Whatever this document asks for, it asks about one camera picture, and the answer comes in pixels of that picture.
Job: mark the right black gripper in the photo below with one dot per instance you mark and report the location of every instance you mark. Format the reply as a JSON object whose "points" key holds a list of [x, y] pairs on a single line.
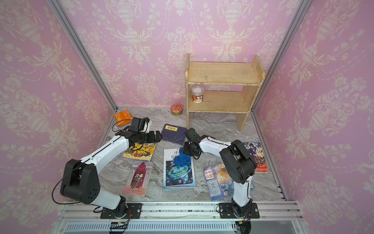
{"points": [[185, 149]]}

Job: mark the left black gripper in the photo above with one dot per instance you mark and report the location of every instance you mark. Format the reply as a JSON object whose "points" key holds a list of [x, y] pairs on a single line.
{"points": [[153, 139]]}

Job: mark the blue cloth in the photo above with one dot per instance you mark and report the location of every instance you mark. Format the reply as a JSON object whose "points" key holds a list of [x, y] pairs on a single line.
{"points": [[182, 159]]}

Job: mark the white science magazine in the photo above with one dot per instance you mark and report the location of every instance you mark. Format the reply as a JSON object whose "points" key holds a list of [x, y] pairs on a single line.
{"points": [[175, 177]]}

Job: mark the colourful sunflower magazine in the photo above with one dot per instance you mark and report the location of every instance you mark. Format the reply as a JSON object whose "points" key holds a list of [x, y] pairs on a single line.
{"points": [[219, 182]]}

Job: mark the red manga comic book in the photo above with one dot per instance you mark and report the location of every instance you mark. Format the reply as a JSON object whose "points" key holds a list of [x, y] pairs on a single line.
{"points": [[256, 150]]}

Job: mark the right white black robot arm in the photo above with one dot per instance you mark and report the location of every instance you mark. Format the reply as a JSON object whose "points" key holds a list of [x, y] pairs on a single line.
{"points": [[239, 164]]}

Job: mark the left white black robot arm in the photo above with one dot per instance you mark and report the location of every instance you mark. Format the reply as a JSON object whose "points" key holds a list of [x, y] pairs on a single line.
{"points": [[80, 181]]}

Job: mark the dark blue book yellow label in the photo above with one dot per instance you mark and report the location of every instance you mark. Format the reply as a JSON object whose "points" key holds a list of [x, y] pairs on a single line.
{"points": [[175, 134]]}

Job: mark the yellow history picture book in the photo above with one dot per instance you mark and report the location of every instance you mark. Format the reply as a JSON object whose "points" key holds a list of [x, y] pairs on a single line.
{"points": [[140, 152]]}

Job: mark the Hamlet purple red book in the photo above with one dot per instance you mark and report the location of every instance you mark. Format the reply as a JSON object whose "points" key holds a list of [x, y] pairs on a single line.
{"points": [[138, 179]]}

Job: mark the orange snack bag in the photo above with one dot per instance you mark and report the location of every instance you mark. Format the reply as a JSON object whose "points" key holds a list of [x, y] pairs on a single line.
{"points": [[123, 118]]}

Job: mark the white red cup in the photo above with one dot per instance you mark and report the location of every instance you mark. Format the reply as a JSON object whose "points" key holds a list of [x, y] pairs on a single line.
{"points": [[197, 94]]}

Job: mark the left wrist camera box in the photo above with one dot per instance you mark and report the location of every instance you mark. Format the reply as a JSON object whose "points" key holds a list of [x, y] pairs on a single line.
{"points": [[139, 125]]}

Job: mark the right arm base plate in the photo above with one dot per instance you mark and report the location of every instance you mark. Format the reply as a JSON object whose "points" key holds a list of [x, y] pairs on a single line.
{"points": [[232, 210]]}

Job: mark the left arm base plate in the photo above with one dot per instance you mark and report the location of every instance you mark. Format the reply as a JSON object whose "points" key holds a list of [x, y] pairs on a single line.
{"points": [[133, 212]]}

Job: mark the aluminium front rail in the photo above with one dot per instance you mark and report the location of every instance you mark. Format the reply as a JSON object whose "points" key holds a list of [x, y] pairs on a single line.
{"points": [[185, 217]]}

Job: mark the left aluminium corner post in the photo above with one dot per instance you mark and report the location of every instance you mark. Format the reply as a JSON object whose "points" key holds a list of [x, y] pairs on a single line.
{"points": [[83, 53]]}

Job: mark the aluminium corner post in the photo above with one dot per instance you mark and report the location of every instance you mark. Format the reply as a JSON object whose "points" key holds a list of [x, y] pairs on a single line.
{"points": [[285, 43], [83, 53]]}

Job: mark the right aluminium corner post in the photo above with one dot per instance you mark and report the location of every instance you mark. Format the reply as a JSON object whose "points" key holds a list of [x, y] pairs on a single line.
{"points": [[285, 43]]}

